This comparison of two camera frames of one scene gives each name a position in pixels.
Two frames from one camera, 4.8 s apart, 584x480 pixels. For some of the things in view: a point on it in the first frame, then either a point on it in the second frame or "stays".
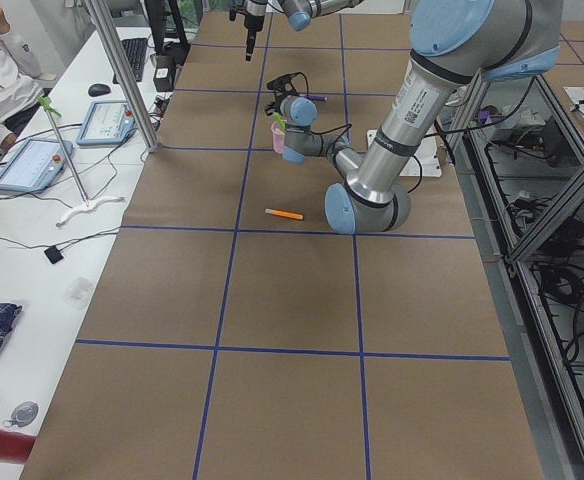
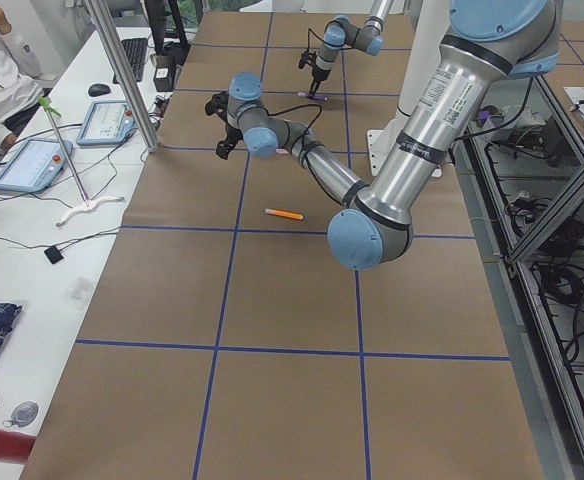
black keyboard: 135,52 stays
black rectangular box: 164,72 stays
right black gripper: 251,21 to 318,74
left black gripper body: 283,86 to 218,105
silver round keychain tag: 22,414 stays
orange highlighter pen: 283,214 stays
